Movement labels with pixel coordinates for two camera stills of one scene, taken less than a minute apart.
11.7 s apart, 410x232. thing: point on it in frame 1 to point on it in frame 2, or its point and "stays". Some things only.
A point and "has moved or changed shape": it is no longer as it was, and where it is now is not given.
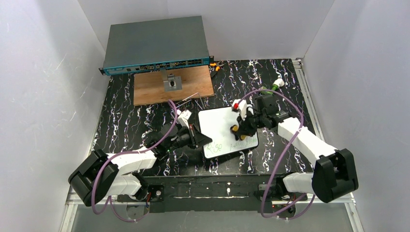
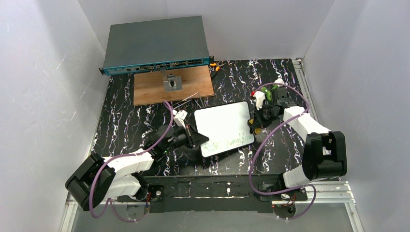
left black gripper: x=194 y=137 stays
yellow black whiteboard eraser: x=235 y=129 has moved or changed shape
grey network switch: x=156 y=45 stays
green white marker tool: x=277 y=82 stays
